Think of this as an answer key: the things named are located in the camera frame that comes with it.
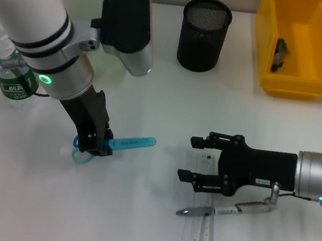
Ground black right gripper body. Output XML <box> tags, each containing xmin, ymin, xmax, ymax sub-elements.
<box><xmin>213</xmin><ymin>133</ymin><xmax>301</xmax><ymax>206</ymax></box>

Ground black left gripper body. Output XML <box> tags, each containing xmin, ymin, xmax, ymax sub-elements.
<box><xmin>55</xmin><ymin>83</ymin><xmax>116</xmax><ymax>138</ymax></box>

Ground blue scissors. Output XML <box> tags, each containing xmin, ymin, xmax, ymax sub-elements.
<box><xmin>69</xmin><ymin>126</ymin><xmax>158</xmax><ymax>174</ymax></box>

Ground green plastic wrapper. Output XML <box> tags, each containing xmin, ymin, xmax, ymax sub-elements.
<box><xmin>270</xmin><ymin>36</ymin><xmax>293</xmax><ymax>75</ymax></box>

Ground silver white pen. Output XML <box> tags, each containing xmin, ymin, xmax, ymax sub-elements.
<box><xmin>175</xmin><ymin>189</ymin><xmax>275</xmax><ymax>228</ymax></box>

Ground transparent ruler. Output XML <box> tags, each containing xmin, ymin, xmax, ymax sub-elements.
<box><xmin>182</xmin><ymin>151</ymin><xmax>228</xmax><ymax>241</ymax></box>

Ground green glass fruit plate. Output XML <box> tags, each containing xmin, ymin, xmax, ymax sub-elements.
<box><xmin>48</xmin><ymin>0</ymin><xmax>136</xmax><ymax>78</ymax></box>

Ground black mesh cup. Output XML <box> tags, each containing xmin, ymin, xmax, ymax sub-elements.
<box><xmin>174</xmin><ymin>0</ymin><xmax>235</xmax><ymax>76</ymax></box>

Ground left gripper cable with plug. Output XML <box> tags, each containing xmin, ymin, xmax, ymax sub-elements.
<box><xmin>0</xmin><ymin>56</ymin><xmax>53</xmax><ymax>97</ymax></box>

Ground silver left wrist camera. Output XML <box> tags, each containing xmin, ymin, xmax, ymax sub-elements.
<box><xmin>84</xmin><ymin>0</ymin><xmax>161</xmax><ymax>79</ymax></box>

